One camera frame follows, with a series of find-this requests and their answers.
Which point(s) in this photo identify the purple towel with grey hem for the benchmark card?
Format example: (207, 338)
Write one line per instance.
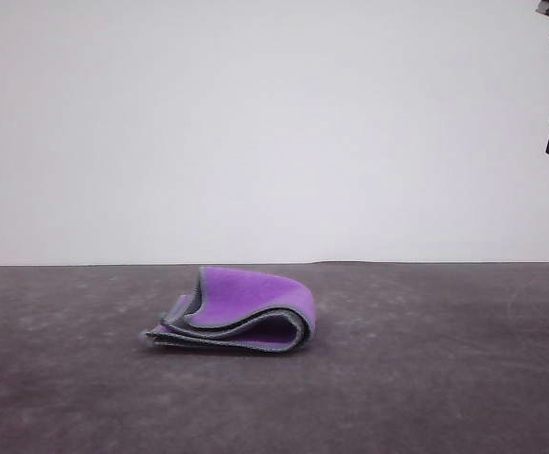
(255, 293)

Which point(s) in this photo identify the grey table cloth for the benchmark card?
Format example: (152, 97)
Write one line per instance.
(274, 402)

